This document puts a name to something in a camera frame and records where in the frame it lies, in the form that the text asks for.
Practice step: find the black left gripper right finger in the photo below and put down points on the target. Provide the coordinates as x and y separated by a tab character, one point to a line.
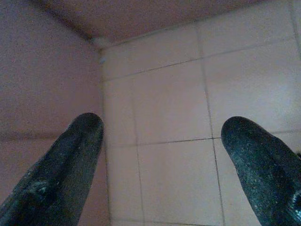
265	174

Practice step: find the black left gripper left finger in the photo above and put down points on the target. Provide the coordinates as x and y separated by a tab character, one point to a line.
58	179

